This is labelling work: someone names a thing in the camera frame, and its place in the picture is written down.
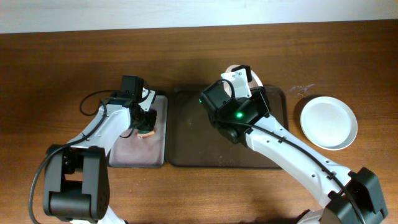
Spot small metal tray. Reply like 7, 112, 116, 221
108, 91, 169, 168

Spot pink plate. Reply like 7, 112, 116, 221
221, 65, 263, 98

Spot white plate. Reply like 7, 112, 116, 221
300, 96, 358, 151

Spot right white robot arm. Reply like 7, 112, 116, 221
200, 85, 388, 223

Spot large dark brown tray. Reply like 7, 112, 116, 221
165, 85, 280, 170

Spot orange green sponge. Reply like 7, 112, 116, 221
136, 130, 155, 139

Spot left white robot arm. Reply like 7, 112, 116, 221
39, 100, 157, 223

